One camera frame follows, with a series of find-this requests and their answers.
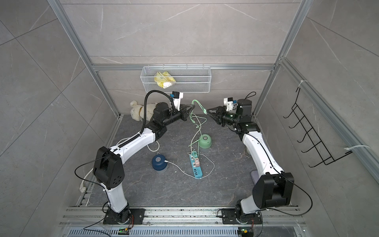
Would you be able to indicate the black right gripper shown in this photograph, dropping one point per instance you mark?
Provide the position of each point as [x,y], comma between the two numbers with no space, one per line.
[219,116]

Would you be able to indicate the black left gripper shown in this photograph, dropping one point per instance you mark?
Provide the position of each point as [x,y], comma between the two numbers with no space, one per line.
[184,114]

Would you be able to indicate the black wall hook rack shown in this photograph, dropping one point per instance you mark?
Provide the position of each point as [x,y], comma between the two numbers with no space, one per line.
[311,135]

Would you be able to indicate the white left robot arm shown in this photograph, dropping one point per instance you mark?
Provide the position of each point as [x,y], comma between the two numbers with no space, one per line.
[108,164]

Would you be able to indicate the green cordless meat grinder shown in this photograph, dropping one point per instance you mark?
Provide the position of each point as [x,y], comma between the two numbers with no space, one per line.
[205,141]

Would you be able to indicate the cream plush toy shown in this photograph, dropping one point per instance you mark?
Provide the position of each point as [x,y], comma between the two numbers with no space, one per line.
[137,111]

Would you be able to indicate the pink USB charger adapter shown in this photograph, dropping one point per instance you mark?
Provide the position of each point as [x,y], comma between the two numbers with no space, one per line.
[196,162]

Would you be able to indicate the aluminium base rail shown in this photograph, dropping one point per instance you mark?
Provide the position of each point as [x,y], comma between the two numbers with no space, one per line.
[182,222]

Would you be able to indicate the teal square charger block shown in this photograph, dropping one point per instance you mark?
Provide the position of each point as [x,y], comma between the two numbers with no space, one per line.
[194,154]

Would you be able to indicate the yellow crumpled bag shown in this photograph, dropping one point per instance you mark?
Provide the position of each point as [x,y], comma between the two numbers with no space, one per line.
[164,80]

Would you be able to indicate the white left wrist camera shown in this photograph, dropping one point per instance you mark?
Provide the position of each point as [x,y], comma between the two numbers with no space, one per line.
[177,96]

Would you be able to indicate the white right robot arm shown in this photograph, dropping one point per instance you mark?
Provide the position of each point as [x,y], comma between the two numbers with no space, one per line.
[273,186]

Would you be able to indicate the white wire mesh basket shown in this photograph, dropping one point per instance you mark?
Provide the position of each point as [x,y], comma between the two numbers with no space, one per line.
[189,79]

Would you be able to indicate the teal power strip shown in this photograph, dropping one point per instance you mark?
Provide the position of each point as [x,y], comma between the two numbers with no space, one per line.
[196,170]

